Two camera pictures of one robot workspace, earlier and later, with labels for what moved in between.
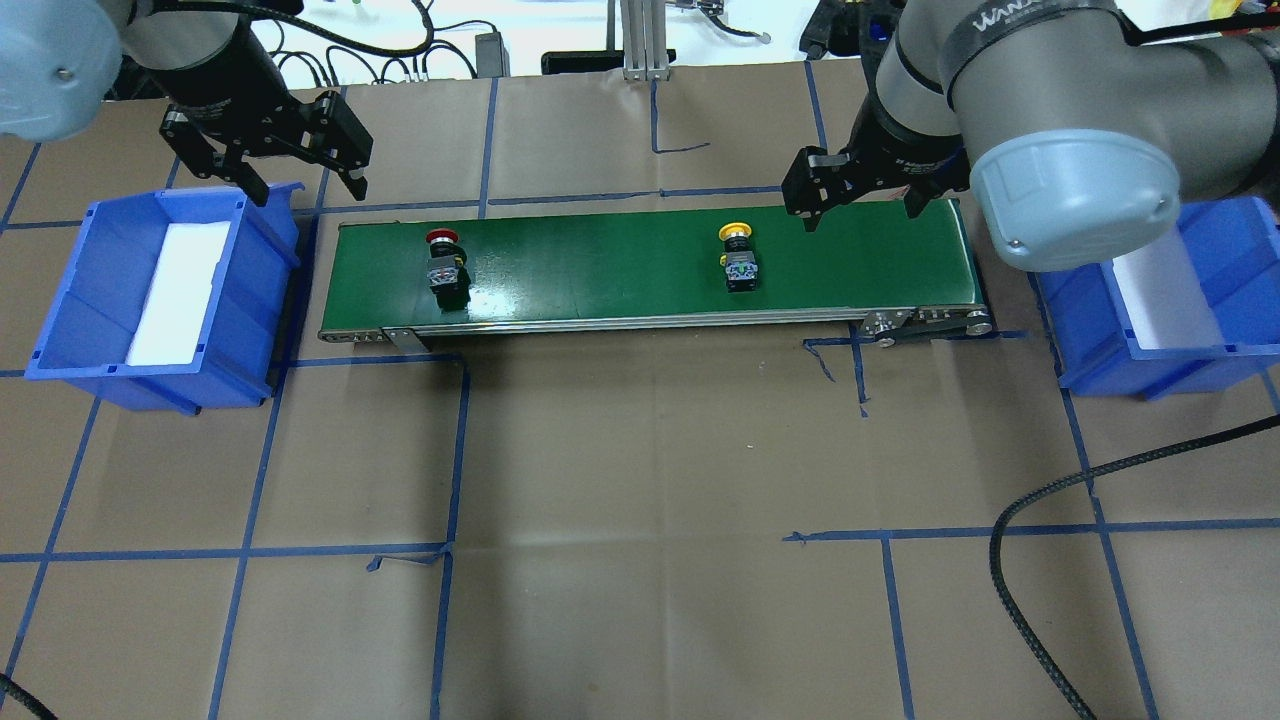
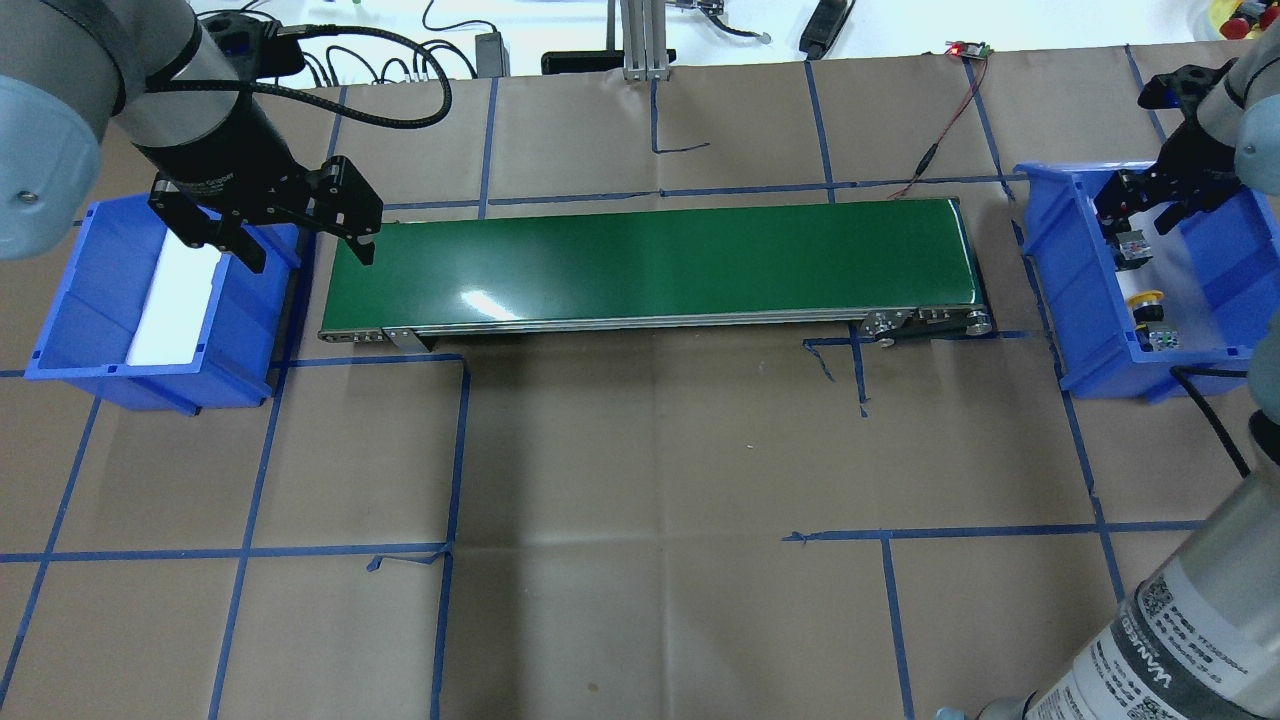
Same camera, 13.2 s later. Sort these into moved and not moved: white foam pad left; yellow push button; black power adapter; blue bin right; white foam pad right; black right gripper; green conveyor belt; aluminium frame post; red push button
Moved: red push button; black right gripper; yellow push button
Not moved: black power adapter; white foam pad right; white foam pad left; blue bin right; green conveyor belt; aluminium frame post
